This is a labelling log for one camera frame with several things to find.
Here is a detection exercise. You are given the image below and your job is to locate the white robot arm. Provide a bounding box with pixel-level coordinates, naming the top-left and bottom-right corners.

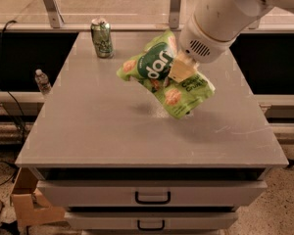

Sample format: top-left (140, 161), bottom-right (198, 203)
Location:
top-left (169, 0), bottom-right (294, 82)

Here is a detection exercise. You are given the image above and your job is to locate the black upper drawer handle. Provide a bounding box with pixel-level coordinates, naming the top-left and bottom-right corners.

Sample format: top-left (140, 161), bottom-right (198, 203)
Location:
top-left (134, 191), bottom-right (172, 205)

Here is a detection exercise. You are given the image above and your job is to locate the metal window bracket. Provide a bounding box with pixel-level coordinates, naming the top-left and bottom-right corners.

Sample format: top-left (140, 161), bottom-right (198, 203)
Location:
top-left (43, 0), bottom-right (64, 28)
top-left (169, 0), bottom-right (181, 29)

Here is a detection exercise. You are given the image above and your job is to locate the green soda can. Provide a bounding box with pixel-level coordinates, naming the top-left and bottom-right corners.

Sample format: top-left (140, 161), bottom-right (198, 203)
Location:
top-left (91, 18), bottom-right (114, 58)

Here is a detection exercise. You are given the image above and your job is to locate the white horizontal pipe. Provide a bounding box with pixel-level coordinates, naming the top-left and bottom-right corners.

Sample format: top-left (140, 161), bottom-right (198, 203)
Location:
top-left (0, 91), bottom-right (45, 103)

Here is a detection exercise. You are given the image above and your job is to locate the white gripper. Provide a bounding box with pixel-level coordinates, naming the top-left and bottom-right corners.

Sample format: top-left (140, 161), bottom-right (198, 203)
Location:
top-left (169, 15), bottom-right (236, 83)

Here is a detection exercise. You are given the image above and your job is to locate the black cable left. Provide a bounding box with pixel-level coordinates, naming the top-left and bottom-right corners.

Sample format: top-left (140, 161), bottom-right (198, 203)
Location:
top-left (0, 19), bottom-right (27, 139)

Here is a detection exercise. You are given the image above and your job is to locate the lower grey drawer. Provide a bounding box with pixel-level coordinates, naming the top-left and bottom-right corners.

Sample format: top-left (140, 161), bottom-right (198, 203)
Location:
top-left (65, 212), bottom-right (237, 232)

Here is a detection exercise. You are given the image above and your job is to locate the black drawer handle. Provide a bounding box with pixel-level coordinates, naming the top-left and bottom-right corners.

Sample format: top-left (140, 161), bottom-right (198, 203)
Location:
top-left (136, 220), bottom-right (166, 231)
top-left (134, 191), bottom-right (172, 205)

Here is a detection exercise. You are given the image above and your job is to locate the clear plastic bottle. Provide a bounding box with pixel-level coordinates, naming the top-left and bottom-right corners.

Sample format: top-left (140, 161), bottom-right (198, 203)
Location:
top-left (35, 70), bottom-right (51, 95)

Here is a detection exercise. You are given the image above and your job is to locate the black lower drawer handle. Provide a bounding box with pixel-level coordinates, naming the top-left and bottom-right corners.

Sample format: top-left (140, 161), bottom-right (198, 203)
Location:
top-left (136, 220), bottom-right (166, 231)

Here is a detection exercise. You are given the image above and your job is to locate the left metal window bracket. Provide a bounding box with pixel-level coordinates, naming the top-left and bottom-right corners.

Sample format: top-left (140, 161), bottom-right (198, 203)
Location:
top-left (43, 0), bottom-right (64, 28)

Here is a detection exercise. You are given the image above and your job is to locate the middle metal window bracket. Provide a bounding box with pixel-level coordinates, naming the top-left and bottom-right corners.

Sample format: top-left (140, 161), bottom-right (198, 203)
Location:
top-left (169, 0), bottom-right (181, 29)

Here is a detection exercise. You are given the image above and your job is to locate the green rice chip bag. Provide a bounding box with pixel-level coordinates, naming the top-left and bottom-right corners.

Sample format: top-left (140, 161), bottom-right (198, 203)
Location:
top-left (117, 30), bottom-right (215, 118)

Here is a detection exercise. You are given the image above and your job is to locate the cardboard box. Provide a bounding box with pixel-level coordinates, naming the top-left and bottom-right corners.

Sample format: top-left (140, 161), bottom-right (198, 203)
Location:
top-left (10, 168), bottom-right (65, 227)

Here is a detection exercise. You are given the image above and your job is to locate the grey drawer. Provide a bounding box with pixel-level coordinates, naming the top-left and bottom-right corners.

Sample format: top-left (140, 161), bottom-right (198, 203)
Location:
top-left (65, 212), bottom-right (237, 232)
top-left (37, 180), bottom-right (267, 208)

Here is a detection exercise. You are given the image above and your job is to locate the upper grey drawer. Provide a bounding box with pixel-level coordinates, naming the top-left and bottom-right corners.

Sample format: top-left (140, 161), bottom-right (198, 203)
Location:
top-left (37, 180), bottom-right (267, 208)

